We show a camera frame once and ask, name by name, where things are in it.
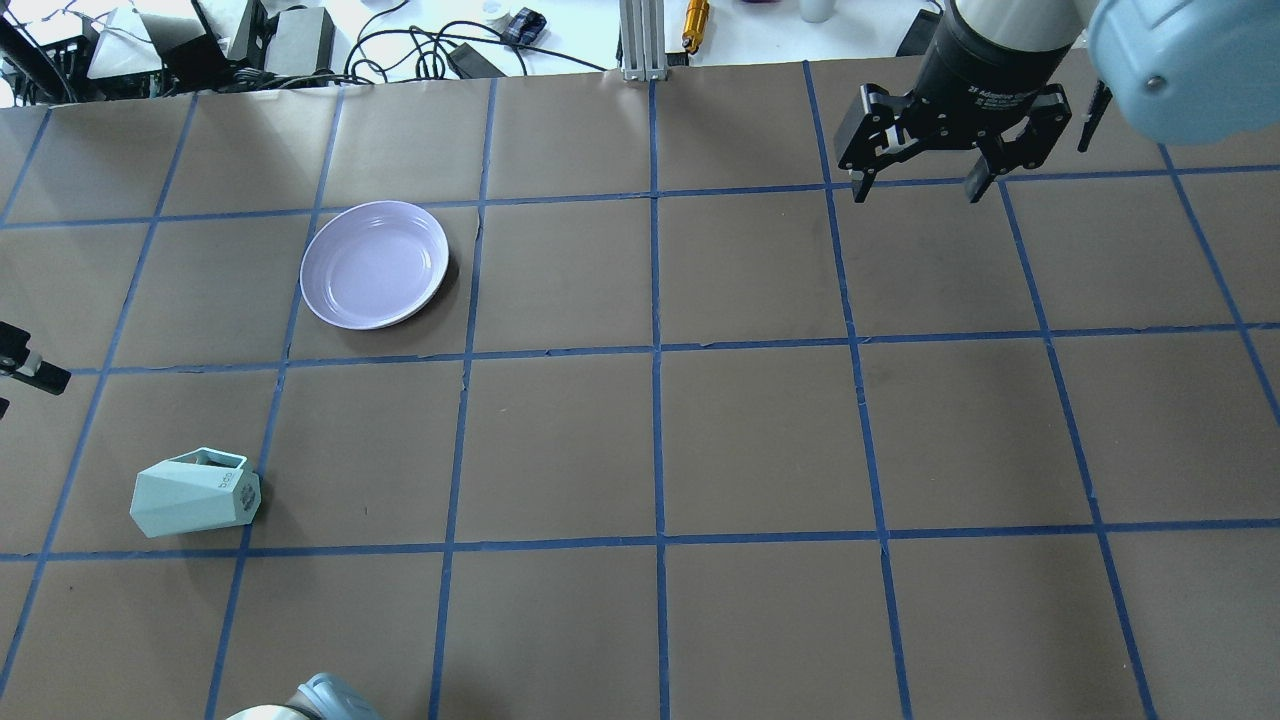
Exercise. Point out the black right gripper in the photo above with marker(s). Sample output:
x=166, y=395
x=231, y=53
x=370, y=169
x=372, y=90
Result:
x=983, y=68

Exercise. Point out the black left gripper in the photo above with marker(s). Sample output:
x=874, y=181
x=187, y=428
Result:
x=22, y=362

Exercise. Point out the mint green faceted cup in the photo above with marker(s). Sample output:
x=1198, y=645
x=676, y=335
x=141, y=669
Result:
x=205, y=489

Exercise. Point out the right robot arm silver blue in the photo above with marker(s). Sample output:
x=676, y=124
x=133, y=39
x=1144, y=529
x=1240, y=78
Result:
x=1181, y=73

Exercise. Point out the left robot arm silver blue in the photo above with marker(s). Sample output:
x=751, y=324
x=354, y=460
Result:
x=323, y=696

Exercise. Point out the lilac round plate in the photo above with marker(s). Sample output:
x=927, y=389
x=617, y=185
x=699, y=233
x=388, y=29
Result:
x=374, y=265

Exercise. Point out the grey box on bench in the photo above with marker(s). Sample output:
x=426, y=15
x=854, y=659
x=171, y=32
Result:
x=300, y=41

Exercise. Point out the black power adapter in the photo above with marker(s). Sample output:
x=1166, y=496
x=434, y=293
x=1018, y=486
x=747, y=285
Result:
x=467, y=63

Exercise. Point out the yellow handled tool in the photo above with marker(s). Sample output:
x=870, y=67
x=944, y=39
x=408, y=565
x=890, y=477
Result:
x=695, y=25

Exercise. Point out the aluminium frame post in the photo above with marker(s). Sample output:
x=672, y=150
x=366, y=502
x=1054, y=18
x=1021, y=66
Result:
x=643, y=41

